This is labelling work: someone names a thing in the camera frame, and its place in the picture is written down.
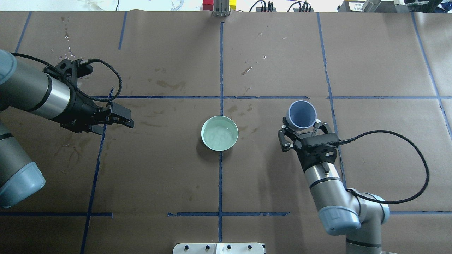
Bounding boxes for light blue plastic cup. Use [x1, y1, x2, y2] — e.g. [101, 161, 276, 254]
[286, 100, 317, 131]

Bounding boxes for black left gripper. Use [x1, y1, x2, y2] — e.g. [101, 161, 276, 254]
[58, 88, 134, 135]

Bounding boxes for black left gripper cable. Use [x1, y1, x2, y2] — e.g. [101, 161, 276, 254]
[11, 52, 123, 103]

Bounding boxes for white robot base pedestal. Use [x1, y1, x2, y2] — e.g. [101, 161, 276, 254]
[173, 242, 266, 254]

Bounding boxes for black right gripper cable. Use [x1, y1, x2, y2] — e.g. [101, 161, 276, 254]
[339, 130, 430, 205]

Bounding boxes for red blue yellow blocks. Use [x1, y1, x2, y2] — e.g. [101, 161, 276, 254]
[201, 0, 237, 11]

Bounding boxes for mint green bowl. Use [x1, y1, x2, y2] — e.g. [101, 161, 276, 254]
[201, 116, 239, 151]

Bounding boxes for small steel cup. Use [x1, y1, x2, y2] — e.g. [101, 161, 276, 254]
[361, 0, 382, 13]

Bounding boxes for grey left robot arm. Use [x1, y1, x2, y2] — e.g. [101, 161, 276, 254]
[0, 50, 134, 209]

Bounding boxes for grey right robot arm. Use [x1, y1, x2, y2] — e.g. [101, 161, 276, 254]
[278, 117, 390, 254]

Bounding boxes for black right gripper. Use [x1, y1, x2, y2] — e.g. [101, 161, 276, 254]
[278, 119, 340, 172]

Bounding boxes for aluminium frame post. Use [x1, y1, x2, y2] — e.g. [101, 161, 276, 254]
[212, 0, 231, 17]

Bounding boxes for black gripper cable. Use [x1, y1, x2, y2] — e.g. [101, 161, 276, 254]
[11, 52, 123, 103]
[339, 130, 430, 205]

